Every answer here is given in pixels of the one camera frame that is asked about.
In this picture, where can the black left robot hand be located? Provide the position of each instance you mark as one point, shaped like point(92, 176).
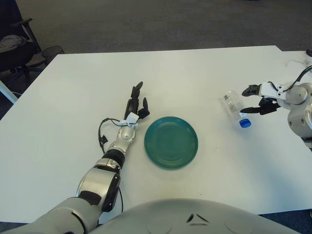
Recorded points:
point(131, 104)

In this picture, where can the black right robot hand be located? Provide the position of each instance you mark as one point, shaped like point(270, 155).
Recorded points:
point(268, 91)

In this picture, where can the clear bottle with blue cap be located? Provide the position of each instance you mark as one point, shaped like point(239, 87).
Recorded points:
point(230, 102)

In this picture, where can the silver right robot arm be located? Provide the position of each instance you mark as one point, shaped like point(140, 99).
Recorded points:
point(299, 117)

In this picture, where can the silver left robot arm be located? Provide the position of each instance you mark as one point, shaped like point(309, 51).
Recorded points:
point(126, 132)

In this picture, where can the green ribbed plate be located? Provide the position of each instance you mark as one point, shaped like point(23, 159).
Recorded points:
point(170, 143)

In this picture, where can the black handheld remote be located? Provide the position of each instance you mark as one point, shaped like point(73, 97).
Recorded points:
point(309, 51)

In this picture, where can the black mesh wastebasket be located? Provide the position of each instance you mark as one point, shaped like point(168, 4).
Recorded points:
point(52, 52)

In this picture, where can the grey robot torso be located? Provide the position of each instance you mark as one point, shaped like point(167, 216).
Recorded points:
point(170, 219)

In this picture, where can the black office chair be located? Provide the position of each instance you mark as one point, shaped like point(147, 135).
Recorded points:
point(14, 53)

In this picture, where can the grey cloth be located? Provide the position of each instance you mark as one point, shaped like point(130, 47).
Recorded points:
point(9, 41)

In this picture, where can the white table frame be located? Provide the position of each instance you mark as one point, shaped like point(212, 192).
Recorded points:
point(5, 91)

